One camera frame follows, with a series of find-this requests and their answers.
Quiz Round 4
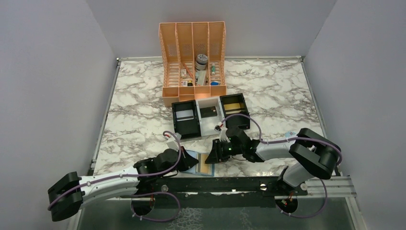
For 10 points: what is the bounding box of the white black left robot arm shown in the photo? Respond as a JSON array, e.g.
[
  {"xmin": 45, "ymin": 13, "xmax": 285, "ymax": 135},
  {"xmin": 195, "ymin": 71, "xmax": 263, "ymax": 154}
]
[{"xmin": 47, "ymin": 148, "xmax": 199, "ymax": 222}]

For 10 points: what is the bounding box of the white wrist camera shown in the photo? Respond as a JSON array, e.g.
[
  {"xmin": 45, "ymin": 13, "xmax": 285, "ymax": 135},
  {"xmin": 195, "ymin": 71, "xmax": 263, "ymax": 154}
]
[
  {"xmin": 214, "ymin": 122, "xmax": 230, "ymax": 142},
  {"xmin": 166, "ymin": 134, "xmax": 179, "ymax": 151}
]

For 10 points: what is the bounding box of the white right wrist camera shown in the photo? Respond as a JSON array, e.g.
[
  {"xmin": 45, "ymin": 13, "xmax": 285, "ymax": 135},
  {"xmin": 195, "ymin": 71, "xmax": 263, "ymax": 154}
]
[{"xmin": 214, "ymin": 122, "xmax": 230, "ymax": 142}]

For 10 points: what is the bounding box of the orange plastic file organizer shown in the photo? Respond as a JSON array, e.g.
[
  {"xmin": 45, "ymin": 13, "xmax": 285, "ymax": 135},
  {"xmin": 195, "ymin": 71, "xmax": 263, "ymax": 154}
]
[{"xmin": 158, "ymin": 21, "xmax": 227, "ymax": 107}]

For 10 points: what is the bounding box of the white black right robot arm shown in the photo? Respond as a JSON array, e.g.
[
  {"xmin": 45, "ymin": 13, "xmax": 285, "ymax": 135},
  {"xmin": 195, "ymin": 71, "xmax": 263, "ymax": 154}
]
[{"xmin": 205, "ymin": 127, "xmax": 342, "ymax": 195}]

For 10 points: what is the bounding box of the grey round jar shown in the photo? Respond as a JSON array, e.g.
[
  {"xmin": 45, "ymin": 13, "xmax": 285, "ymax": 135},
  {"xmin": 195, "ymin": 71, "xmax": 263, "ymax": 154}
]
[{"xmin": 195, "ymin": 54, "xmax": 208, "ymax": 71}]

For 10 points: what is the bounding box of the gold credit card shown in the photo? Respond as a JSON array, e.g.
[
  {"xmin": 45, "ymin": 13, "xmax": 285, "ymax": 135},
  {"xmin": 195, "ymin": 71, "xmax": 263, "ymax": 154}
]
[{"xmin": 224, "ymin": 103, "xmax": 246, "ymax": 115}]

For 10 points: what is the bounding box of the black credit card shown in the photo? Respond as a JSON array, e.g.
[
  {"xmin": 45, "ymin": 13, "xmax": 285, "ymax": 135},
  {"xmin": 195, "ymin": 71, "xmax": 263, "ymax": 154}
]
[{"xmin": 200, "ymin": 106, "xmax": 217, "ymax": 118}]

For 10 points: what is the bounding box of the clear blue plastic package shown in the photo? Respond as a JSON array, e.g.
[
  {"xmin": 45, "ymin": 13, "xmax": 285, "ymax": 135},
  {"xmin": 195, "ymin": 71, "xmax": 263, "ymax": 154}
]
[{"xmin": 284, "ymin": 131, "xmax": 297, "ymax": 139}]

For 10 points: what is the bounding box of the black card bin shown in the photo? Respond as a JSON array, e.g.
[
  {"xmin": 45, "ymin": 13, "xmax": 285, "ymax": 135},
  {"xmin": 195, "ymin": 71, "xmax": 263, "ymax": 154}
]
[
  {"xmin": 220, "ymin": 93, "xmax": 250, "ymax": 130},
  {"xmin": 171, "ymin": 100, "xmax": 202, "ymax": 139}
]

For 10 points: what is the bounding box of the green white small tube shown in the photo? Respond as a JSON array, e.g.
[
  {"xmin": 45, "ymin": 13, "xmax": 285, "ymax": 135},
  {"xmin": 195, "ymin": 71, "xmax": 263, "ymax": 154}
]
[{"xmin": 211, "ymin": 63, "xmax": 216, "ymax": 76}]

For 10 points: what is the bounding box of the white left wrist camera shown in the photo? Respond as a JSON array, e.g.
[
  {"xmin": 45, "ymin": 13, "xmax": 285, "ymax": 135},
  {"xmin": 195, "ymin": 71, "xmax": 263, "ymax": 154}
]
[{"xmin": 166, "ymin": 134, "xmax": 179, "ymax": 151}]

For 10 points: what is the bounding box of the black metal base rail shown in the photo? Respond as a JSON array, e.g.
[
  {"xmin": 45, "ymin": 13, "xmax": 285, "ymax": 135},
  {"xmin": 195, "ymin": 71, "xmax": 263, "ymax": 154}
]
[{"xmin": 76, "ymin": 176, "xmax": 356, "ymax": 210}]

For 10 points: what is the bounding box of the black left card bin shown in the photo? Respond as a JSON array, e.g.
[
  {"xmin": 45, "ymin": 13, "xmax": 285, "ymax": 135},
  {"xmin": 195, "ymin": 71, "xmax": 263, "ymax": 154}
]
[{"xmin": 171, "ymin": 100, "xmax": 202, "ymax": 139}]

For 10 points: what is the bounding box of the black right card bin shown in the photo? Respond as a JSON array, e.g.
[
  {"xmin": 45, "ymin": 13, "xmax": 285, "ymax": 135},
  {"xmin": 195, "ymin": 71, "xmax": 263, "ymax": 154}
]
[{"xmin": 220, "ymin": 93, "xmax": 250, "ymax": 130}]

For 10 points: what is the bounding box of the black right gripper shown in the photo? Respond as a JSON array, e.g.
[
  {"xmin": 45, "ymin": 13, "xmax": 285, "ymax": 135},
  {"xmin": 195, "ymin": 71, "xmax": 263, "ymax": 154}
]
[{"xmin": 206, "ymin": 138, "xmax": 244, "ymax": 163}]

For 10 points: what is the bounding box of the blue leather card holder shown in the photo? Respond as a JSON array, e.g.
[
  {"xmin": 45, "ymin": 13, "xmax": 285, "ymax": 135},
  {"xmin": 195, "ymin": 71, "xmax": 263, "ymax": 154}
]
[{"xmin": 184, "ymin": 149, "xmax": 215, "ymax": 177}]

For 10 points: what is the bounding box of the silver credit card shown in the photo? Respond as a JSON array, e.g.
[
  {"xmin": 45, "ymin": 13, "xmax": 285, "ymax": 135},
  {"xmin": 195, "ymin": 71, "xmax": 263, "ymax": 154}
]
[{"xmin": 175, "ymin": 109, "xmax": 194, "ymax": 122}]

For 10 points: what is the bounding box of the white middle card bin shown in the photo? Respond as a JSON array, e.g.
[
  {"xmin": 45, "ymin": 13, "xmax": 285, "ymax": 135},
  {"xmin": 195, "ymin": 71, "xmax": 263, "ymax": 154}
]
[{"xmin": 196, "ymin": 97, "xmax": 225, "ymax": 137}]

